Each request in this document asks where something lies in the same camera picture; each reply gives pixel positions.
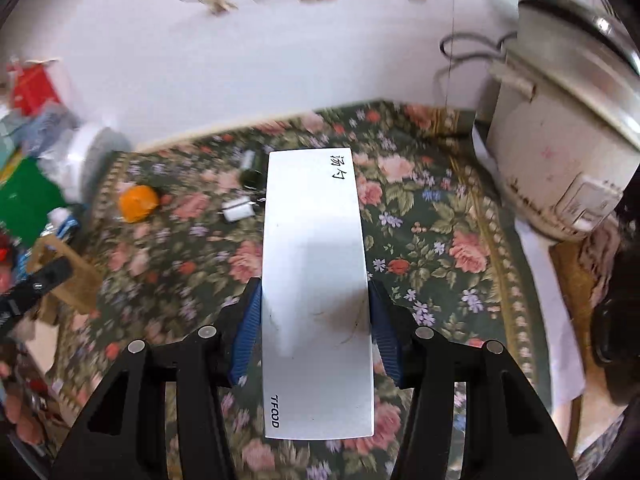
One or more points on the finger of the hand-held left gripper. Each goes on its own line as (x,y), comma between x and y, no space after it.
(50,274)

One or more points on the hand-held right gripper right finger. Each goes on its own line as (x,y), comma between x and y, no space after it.
(387,345)

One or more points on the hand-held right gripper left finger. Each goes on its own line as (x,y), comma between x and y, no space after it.
(247,340)

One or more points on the brown cardboard piece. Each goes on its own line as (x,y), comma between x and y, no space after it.
(80,285)

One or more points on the long white box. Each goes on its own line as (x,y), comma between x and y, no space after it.
(315,260)

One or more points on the green box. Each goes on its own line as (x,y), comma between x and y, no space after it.
(25,195)

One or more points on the dark floral cloth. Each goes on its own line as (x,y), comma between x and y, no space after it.
(440,240)

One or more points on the white round container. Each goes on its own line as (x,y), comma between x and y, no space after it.
(95,157)

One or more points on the small white cap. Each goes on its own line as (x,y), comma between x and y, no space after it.
(239,210)

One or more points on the small black bottle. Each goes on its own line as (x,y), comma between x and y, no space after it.
(251,169)

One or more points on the wooden cutting board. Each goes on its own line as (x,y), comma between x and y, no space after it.
(570,272)

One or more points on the black pot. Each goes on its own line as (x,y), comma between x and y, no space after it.
(620,305)

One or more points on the white rice cooker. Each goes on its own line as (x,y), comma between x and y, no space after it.
(560,150)

